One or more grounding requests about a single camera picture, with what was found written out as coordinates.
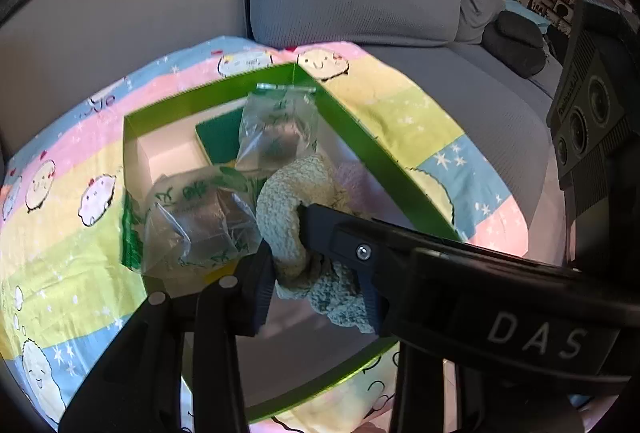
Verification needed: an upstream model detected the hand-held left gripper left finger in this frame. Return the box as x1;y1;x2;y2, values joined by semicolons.
59;245;276;433

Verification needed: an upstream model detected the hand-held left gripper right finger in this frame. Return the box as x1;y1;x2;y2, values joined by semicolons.
357;270;456;433

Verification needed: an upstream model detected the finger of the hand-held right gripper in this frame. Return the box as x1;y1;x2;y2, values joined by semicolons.
296;203;418;286

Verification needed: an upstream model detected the green fluffy scrunchie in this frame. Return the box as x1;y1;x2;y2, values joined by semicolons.
255;153;381;336

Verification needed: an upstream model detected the purple mesh scrunchie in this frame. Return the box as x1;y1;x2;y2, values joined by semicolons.
327;160;401;219

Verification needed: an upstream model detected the clear plastic bag green print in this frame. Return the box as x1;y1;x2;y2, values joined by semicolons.
140;166;263;276
235;83;321;174

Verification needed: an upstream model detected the green cardboard box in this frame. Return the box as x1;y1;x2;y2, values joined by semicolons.
120;62;463;424

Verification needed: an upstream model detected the printed cartoon blanket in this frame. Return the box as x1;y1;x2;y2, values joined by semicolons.
0;36;531;433

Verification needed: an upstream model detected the dark round cushion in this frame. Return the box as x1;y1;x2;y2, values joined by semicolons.
482;10;548;79

